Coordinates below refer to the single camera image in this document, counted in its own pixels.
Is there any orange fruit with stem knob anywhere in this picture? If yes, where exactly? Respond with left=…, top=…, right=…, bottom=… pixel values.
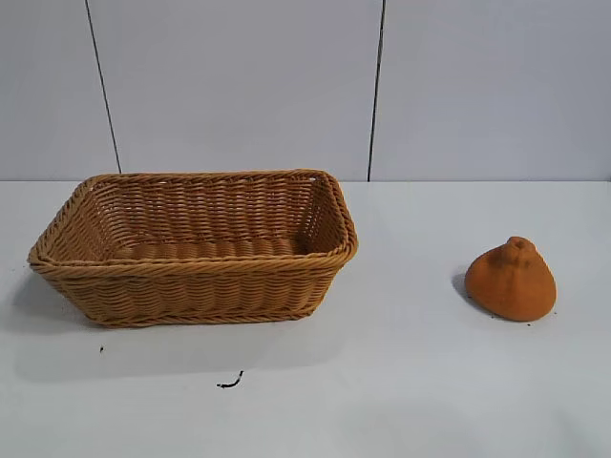
left=465, top=236, right=558, bottom=322

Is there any woven wicker rectangular basket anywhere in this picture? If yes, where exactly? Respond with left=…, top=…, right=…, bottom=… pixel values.
left=27, top=167, right=360, bottom=328

